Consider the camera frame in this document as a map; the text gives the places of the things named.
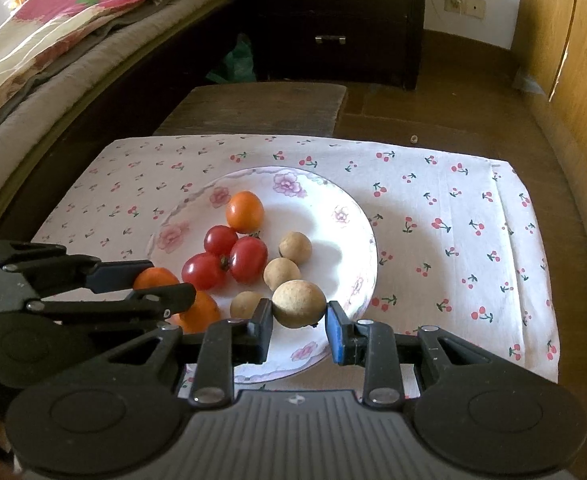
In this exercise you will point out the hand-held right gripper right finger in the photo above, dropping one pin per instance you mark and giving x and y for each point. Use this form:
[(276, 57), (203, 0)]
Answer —
[(334, 335)]

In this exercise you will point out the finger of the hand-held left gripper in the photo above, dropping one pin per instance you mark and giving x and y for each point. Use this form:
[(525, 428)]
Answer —
[(118, 275), (163, 300)]

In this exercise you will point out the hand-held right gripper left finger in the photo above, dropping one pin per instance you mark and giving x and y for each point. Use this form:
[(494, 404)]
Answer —
[(262, 327)]

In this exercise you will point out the orange mandarin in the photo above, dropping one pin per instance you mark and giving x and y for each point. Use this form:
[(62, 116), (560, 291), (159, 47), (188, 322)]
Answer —
[(203, 315), (156, 278)]

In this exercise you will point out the brown longan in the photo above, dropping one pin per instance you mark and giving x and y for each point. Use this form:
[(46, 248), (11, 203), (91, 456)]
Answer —
[(295, 247), (281, 273), (297, 304), (244, 305)]

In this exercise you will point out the red cherry tomato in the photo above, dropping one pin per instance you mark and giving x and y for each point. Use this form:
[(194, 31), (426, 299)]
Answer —
[(203, 271), (220, 240), (248, 258)]

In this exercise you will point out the white floral plate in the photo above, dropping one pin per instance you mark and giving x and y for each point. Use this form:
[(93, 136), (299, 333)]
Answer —
[(318, 220)]

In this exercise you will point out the orange cherry tomato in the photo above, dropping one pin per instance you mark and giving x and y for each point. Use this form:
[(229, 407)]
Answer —
[(245, 211)]

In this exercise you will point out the cherry print tablecloth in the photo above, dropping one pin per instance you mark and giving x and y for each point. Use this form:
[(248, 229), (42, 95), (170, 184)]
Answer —
[(448, 260)]

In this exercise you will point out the brown wooden stool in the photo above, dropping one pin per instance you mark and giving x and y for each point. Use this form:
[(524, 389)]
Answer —
[(253, 107)]

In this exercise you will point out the green plastic bag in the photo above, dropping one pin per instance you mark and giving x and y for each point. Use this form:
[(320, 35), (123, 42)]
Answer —
[(238, 60)]

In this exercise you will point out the floral blanket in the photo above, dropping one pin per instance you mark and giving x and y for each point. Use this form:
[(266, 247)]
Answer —
[(73, 10)]

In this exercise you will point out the white paper scrap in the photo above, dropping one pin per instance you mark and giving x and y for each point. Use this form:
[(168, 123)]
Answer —
[(528, 82)]

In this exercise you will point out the dark wooden nightstand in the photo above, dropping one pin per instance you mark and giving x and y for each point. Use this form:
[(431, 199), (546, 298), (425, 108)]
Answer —
[(363, 10)]

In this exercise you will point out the dark wooden bed frame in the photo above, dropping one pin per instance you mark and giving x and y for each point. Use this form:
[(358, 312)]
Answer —
[(138, 85)]

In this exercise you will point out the wall socket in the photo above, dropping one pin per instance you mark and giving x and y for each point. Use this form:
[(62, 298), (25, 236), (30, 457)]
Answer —
[(465, 5)]

